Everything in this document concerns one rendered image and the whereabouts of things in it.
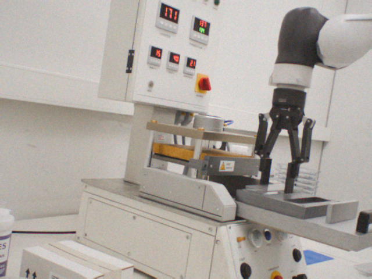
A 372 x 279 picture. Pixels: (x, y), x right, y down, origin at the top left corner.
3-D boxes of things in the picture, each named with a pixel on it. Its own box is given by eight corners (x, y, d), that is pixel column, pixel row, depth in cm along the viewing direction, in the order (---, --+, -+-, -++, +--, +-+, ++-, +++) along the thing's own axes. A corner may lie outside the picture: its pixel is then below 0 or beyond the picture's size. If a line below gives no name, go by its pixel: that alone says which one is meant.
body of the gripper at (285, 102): (265, 86, 106) (260, 126, 106) (300, 88, 100) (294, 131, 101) (281, 90, 111) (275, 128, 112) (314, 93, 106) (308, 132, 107)
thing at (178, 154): (151, 158, 118) (157, 121, 117) (203, 160, 135) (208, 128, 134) (204, 170, 107) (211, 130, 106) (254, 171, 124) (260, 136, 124)
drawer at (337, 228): (222, 215, 102) (228, 181, 102) (271, 209, 119) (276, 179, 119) (356, 256, 84) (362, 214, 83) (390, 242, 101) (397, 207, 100)
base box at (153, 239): (74, 244, 125) (82, 181, 124) (165, 231, 154) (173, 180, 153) (239, 322, 91) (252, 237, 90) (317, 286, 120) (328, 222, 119)
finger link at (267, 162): (265, 158, 107) (263, 157, 108) (261, 188, 108) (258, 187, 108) (272, 158, 110) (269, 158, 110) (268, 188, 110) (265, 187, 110)
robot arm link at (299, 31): (360, 70, 99) (351, 76, 109) (369, 8, 98) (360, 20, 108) (274, 61, 102) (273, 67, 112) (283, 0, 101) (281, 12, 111)
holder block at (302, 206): (234, 200, 102) (236, 188, 102) (278, 196, 117) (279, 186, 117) (304, 219, 91) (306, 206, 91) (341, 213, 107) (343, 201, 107)
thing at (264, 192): (265, 201, 98) (267, 190, 98) (242, 195, 101) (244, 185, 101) (302, 197, 112) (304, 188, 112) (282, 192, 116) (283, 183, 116)
